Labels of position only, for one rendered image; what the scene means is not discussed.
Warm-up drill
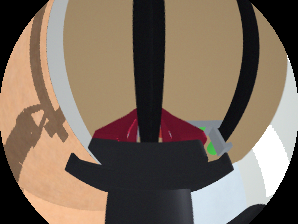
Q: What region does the black bar with green ends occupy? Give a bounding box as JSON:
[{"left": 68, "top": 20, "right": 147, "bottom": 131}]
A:
[{"left": 218, "top": 0, "right": 260, "bottom": 142}]

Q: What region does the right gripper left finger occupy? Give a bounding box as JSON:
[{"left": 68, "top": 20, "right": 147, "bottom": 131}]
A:
[{"left": 92, "top": 108, "right": 138, "bottom": 142}]

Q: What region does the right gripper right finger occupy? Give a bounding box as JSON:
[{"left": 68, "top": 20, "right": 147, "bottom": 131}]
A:
[{"left": 160, "top": 108, "right": 207, "bottom": 146}]

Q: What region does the black bar with blue ends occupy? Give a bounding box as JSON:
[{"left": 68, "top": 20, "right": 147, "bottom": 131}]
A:
[{"left": 133, "top": 0, "right": 165, "bottom": 142}]

